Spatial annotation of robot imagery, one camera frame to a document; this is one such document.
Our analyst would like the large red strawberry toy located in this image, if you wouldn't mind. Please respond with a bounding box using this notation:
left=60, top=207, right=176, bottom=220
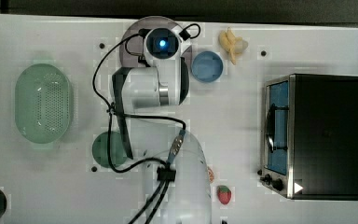
left=217, top=185, right=231, bottom=205

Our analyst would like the black toaster oven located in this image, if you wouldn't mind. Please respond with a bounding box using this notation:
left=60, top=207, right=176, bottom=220
left=257, top=74, right=358, bottom=201

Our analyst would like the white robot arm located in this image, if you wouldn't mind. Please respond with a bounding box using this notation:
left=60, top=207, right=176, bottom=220
left=111, top=25, right=212, bottom=224

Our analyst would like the green perforated colander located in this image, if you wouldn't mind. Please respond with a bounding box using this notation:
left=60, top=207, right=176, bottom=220
left=14, top=63, right=74, bottom=150

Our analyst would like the grey round plate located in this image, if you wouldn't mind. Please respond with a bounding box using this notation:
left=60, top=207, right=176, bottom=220
left=119, top=16, right=184, bottom=67

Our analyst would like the peeled toy banana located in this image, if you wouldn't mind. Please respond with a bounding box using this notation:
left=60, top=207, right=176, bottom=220
left=218, top=28, right=249, bottom=65

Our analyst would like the blue bowl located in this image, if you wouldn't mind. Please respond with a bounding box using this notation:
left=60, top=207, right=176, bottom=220
left=191, top=51, right=224, bottom=83

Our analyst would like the green cup with handle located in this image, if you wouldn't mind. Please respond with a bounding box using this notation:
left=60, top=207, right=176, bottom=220
left=92, top=132, right=127, bottom=168

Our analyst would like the orange slice toy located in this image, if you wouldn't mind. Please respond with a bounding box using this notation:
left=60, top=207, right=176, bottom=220
left=207, top=166, right=214, bottom=184

